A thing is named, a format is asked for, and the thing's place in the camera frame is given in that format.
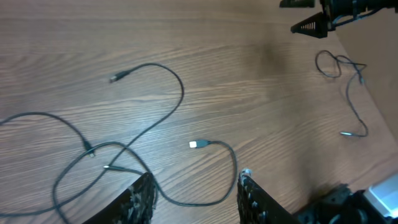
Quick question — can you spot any thin black micro usb cable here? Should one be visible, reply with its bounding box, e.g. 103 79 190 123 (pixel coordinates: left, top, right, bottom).
0 62 185 218

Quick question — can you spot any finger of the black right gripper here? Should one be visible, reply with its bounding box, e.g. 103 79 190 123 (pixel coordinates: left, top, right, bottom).
290 12 329 39

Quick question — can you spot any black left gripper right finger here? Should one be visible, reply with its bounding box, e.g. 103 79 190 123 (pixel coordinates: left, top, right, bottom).
237 169 300 224

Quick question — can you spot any thick black cable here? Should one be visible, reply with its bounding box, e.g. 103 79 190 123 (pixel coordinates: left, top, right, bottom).
314 49 369 138

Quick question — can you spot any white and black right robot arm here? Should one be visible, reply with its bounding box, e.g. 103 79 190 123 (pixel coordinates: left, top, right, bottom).
290 0 397 39

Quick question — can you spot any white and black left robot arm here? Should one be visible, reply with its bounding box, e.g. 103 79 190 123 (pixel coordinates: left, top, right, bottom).
87 172 397 224

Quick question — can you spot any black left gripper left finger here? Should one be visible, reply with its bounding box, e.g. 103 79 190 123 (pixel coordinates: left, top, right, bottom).
84 172 155 224

